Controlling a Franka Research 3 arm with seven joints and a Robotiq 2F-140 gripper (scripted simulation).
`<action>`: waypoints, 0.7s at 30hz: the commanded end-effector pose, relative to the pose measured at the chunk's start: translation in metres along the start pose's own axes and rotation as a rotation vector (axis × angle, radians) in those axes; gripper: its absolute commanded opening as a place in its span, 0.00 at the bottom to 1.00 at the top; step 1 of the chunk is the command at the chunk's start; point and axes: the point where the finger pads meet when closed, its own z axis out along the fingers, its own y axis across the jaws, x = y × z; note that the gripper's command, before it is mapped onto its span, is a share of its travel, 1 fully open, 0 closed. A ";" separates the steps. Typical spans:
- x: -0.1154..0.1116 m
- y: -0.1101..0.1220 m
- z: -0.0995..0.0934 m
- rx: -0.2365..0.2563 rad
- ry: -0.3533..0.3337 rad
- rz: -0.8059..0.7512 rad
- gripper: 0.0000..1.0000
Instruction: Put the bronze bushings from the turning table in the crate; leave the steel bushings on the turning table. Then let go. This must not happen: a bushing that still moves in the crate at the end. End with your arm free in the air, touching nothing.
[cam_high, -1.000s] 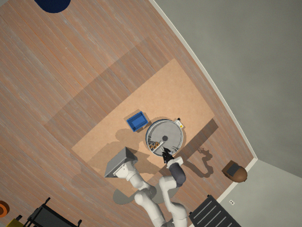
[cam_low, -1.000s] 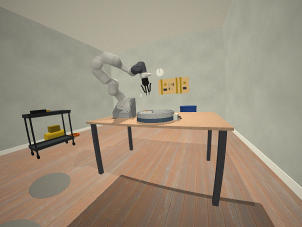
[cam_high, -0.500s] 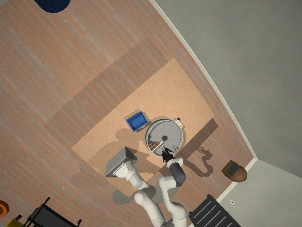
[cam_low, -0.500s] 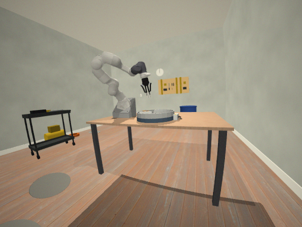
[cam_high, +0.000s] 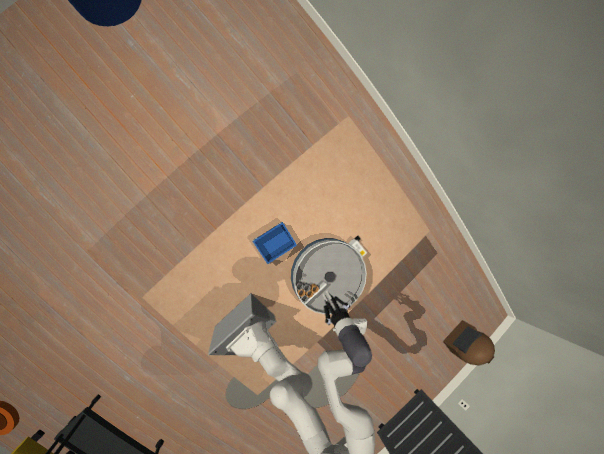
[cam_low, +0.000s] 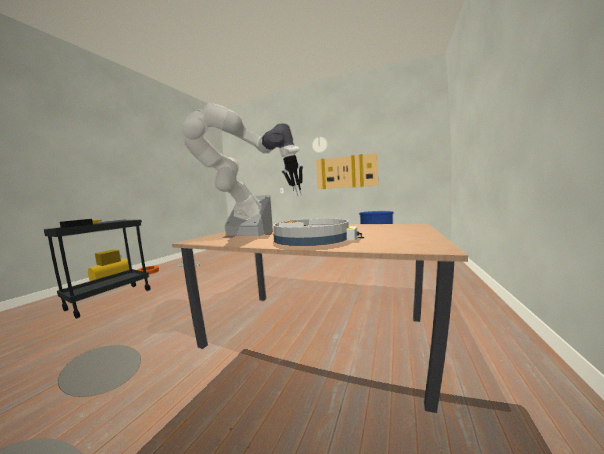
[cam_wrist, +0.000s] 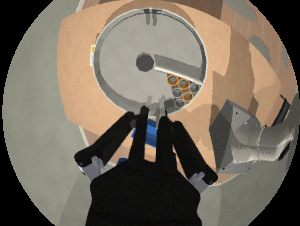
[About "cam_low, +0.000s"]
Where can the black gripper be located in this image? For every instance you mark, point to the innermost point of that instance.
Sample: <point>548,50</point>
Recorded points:
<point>291,165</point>

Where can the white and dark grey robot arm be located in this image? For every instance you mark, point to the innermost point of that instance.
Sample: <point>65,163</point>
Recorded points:
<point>194,127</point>

